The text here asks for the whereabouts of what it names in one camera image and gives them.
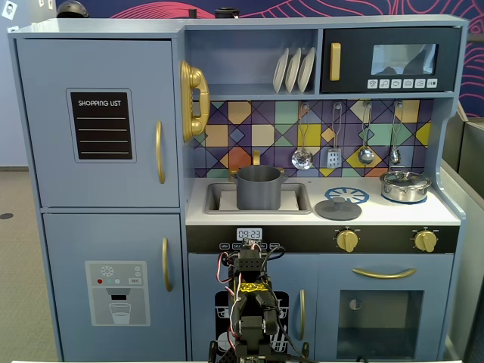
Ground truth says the gold toy telephone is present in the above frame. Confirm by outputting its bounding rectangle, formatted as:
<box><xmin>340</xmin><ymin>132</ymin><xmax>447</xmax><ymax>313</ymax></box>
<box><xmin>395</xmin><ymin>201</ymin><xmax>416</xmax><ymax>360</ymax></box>
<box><xmin>179</xmin><ymin>60</ymin><xmax>211</xmax><ymax>144</ymax></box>

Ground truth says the gray toy sink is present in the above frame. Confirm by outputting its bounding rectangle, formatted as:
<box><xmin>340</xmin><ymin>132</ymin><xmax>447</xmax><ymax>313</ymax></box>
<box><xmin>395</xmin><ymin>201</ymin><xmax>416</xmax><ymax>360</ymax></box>
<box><xmin>203</xmin><ymin>181</ymin><xmax>313</xmax><ymax>216</ymax></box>

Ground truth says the black toy microwave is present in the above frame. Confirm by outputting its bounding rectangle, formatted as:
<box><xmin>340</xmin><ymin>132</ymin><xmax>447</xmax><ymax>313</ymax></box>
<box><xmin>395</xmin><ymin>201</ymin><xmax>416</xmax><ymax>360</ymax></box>
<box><xmin>320</xmin><ymin>26</ymin><xmax>463</xmax><ymax>95</ymax></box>

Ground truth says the gold toy faucet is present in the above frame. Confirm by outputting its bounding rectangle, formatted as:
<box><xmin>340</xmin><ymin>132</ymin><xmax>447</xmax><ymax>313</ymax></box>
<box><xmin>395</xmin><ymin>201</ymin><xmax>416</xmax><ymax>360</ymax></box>
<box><xmin>228</xmin><ymin>150</ymin><xmax>284</xmax><ymax>181</ymax></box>

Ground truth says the black stove control panel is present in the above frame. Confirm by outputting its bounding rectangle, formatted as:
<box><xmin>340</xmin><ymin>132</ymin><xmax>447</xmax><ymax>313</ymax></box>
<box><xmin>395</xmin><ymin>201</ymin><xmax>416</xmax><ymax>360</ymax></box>
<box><xmin>185</xmin><ymin>225</ymin><xmax>461</xmax><ymax>255</ymax></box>

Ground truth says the gold microwave handle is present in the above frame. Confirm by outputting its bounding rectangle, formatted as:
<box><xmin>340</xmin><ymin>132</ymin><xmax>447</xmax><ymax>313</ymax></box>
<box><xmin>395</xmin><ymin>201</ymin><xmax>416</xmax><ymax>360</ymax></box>
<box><xmin>329</xmin><ymin>42</ymin><xmax>342</xmax><ymax>82</ymax></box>

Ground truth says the gray plastic pot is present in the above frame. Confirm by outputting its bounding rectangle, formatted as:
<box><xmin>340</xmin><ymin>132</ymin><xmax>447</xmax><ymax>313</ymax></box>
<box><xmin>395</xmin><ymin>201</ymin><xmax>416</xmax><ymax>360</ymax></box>
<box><xmin>231</xmin><ymin>165</ymin><xmax>288</xmax><ymax>211</ymax></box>

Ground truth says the shiny steel pot lid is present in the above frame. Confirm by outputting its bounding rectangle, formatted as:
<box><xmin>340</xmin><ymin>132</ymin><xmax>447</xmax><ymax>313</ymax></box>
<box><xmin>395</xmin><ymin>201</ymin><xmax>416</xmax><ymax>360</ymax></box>
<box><xmin>380</xmin><ymin>169</ymin><xmax>430</xmax><ymax>187</ymax></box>

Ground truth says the gold dishwasher door handle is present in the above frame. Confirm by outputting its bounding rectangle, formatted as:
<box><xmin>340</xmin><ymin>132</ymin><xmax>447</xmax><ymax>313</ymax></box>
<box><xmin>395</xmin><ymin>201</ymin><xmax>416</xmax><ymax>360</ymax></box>
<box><xmin>298</xmin><ymin>289</ymin><xmax>306</xmax><ymax>341</ymax></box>

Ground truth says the blue dishwasher door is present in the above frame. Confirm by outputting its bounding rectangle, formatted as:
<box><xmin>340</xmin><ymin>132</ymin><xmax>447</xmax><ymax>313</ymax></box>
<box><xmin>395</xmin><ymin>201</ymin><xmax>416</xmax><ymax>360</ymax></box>
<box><xmin>188</xmin><ymin>252</ymin><xmax>319</xmax><ymax>362</ymax></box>

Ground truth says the black helmet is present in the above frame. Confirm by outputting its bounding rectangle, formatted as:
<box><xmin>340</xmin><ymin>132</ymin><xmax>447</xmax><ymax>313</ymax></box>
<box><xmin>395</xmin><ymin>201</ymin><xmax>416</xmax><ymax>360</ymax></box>
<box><xmin>55</xmin><ymin>0</ymin><xmax>90</xmax><ymax>19</ymax></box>

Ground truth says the gold fridge door handle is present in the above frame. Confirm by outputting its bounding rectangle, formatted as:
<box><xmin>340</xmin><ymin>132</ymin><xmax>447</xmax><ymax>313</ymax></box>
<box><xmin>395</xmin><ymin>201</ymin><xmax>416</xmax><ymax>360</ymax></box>
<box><xmin>154</xmin><ymin>119</ymin><xmax>166</xmax><ymax>185</ymax></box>

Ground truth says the steel ladle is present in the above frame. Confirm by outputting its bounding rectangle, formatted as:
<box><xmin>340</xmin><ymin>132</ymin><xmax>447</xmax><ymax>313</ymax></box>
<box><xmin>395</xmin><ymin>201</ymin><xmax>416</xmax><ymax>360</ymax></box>
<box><xmin>357</xmin><ymin>101</ymin><xmax>376</xmax><ymax>166</ymax></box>

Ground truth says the gold oven door handle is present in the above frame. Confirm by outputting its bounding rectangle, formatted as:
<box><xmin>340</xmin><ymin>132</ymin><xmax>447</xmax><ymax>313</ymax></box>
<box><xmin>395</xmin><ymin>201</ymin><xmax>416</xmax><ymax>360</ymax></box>
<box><xmin>351</xmin><ymin>267</ymin><xmax>417</xmax><ymax>281</ymax></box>

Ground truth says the white toy plate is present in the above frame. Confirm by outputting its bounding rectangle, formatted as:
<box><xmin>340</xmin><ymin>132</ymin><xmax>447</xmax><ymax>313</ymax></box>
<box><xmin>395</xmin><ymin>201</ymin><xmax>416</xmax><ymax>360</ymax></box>
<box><xmin>272</xmin><ymin>47</ymin><xmax>290</xmax><ymax>95</ymax></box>
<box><xmin>284</xmin><ymin>47</ymin><xmax>303</xmax><ymax>95</ymax></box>
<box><xmin>297</xmin><ymin>46</ymin><xmax>316</xmax><ymax>94</ymax></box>

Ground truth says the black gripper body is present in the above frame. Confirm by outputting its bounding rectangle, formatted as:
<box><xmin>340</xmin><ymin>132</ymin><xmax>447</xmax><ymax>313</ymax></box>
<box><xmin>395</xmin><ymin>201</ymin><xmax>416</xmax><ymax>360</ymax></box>
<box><xmin>237</xmin><ymin>247</ymin><xmax>265</xmax><ymax>261</ymax></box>

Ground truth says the gold stove knob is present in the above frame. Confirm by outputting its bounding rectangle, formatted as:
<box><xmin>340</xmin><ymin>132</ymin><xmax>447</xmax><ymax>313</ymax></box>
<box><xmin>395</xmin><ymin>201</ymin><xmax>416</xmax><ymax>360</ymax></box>
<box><xmin>335</xmin><ymin>228</ymin><xmax>360</xmax><ymax>253</ymax></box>
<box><xmin>413</xmin><ymin>228</ymin><xmax>439</xmax><ymax>253</ymax></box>

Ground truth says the steel slotted spatula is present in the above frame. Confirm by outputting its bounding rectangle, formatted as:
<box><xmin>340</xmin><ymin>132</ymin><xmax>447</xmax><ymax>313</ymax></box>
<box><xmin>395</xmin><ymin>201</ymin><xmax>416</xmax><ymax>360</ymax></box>
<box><xmin>326</xmin><ymin>102</ymin><xmax>344</xmax><ymax>169</ymax></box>

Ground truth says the blue freezer door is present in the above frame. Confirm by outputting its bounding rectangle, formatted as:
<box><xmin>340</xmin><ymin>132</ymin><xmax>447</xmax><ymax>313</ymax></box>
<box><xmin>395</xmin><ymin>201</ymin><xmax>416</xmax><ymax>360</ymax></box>
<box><xmin>42</xmin><ymin>212</ymin><xmax>187</xmax><ymax>362</ymax></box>

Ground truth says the gold freezer door handle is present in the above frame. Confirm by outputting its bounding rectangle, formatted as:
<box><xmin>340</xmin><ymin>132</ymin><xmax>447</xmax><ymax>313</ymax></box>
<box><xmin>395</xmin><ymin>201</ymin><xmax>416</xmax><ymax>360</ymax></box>
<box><xmin>161</xmin><ymin>237</ymin><xmax>173</xmax><ymax>293</ymax></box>

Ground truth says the gray ice dispenser panel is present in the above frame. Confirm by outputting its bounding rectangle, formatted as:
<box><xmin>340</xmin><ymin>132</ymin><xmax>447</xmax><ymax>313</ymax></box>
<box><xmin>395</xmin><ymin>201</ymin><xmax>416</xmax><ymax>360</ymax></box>
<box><xmin>84</xmin><ymin>259</ymin><xmax>151</xmax><ymax>327</ymax></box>

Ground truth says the blue fridge door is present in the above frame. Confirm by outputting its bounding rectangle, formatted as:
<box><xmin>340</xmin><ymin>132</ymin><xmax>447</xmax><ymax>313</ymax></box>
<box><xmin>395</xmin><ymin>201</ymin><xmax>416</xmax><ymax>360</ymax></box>
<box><xmin>15</xmin><ymin>37</ymin><xmax>181</xmax><ymax>209</ymax></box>

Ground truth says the steel skimmer spoon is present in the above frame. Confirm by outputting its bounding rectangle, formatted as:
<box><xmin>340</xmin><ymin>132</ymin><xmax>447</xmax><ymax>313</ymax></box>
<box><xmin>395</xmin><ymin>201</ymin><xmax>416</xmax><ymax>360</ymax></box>
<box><xmin>290</xmin><ymin>102</ymin><xmax>315</xmax><ymax>170</ymax></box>

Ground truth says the blue oven door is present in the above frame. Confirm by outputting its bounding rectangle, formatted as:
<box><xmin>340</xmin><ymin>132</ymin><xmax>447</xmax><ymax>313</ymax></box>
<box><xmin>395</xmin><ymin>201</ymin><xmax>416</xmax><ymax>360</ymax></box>
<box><xmin>316</xmin><ymin>253</ymin><xmax>455</xmax><ymax>362</ymax></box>

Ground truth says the gray round lid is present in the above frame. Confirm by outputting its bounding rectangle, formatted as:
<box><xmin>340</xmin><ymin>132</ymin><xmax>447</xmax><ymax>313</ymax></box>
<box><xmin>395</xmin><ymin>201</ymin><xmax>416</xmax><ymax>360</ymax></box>
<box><xmin>314</xmin><ymin>196</ymin><xmax>363</xmax><ymax>221</ymax></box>

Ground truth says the black shopping list board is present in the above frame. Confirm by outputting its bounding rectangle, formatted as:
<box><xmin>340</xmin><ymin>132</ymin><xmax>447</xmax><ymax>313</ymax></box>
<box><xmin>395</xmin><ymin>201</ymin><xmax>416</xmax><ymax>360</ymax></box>
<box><xmin>66</xmin><ymin>88</ymin><xmax>137</xmax><ymax>164</ymax></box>

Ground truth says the blue wooden toy kitchen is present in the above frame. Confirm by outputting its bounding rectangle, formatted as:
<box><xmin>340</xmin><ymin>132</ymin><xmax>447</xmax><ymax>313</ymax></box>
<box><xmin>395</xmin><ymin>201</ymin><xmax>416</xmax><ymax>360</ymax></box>
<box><xmin>7</xmin><ymin>14</ymin><xmax>470</xmax><ymax>362</ymax></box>

